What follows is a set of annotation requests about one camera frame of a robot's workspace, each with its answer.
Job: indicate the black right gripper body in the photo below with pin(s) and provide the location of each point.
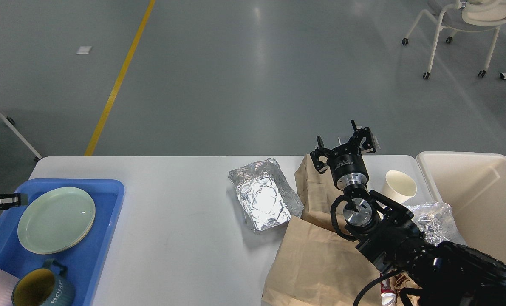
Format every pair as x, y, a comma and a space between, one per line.
347, 170

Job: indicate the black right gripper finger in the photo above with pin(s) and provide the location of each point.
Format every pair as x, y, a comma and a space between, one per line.
362, 141
321, 156

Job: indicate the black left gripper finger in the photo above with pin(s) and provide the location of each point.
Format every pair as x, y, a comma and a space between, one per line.
15, 197
6, 206

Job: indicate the light green plate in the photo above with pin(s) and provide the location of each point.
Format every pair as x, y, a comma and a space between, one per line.
48, 210

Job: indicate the dark green mug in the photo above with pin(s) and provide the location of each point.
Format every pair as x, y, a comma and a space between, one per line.
46, 286

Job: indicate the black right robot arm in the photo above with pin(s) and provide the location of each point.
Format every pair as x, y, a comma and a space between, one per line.
447, 274

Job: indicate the small brown paper bag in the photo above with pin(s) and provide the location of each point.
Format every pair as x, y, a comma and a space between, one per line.
316, 192

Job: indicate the upright white paper cup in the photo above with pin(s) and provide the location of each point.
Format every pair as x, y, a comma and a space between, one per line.
398, 186

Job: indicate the aluminium foil tray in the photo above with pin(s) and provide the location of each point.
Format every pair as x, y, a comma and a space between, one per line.
265, 195

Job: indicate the pink plate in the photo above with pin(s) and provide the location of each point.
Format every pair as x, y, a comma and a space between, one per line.
69, 233

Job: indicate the large brown paper bag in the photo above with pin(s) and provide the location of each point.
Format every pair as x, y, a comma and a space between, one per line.
315, 267

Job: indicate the crumpled foil tray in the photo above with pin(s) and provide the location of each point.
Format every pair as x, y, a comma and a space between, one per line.
436, 221

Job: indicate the crumpled brown paper ball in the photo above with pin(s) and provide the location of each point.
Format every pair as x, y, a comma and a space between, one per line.
399, 282

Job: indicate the beige plastic bin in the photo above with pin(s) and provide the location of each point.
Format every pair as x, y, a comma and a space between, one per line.
474, 185

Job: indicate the red white crushed can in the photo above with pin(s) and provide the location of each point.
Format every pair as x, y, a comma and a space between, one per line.
388, 292

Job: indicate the white chair on casters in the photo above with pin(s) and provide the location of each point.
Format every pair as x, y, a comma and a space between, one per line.
469, 16

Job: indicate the white frame with caster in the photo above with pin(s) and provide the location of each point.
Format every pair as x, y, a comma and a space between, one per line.
10, 123

